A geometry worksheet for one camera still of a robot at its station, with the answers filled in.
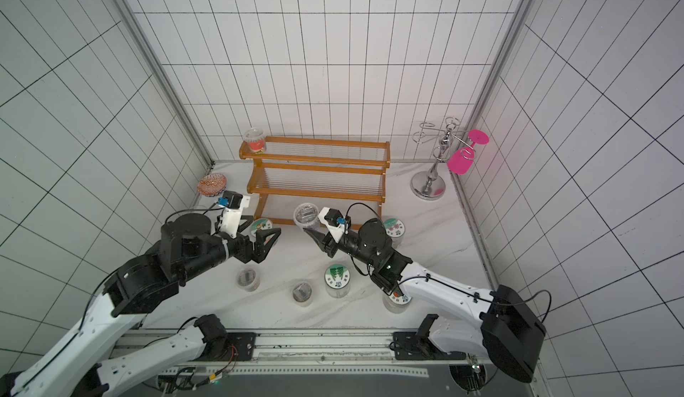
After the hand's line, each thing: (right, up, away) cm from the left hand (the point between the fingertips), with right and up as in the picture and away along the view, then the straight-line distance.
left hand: (261, 232), depth 63 cm
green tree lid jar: (+18, -17, +15) cm, 29 cm away
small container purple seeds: (+10, +4, +3) cm, 11 cm away
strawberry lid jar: (+36, -22, +11) cm, 43 cm away
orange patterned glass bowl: (-36, +11, +47) cm, 60 cm away
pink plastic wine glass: (+63, +20, +31) cm, 73 cm away
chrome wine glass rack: (+56, +11, +47) cm, 74 cm away
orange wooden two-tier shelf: (+19, +13, +35) cm, 42 cm away
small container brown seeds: (+8, -21, +14) cm, 27 cm away
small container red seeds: (-7, +25, +16) cm, 31 cm away
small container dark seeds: (-10, -18, +17) cm, 27 cm away
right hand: (+9, +1, +5) cm, 11 cm away
